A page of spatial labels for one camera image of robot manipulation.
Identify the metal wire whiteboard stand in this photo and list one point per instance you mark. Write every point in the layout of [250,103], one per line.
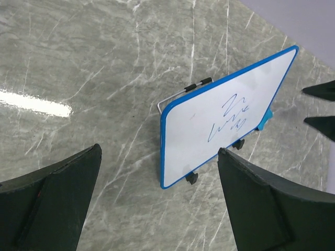
[198,121]

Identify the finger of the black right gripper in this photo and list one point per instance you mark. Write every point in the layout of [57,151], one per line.
[324,91]
[325,125]

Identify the blue whiteboard eraser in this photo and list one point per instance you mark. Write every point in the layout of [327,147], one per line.
[268,115]

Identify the blue framed whiteboard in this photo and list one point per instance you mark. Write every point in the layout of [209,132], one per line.
[261,81]

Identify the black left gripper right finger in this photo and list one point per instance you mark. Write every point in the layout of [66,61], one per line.
[269,212]

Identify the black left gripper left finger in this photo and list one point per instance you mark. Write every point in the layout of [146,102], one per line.
[46,209]

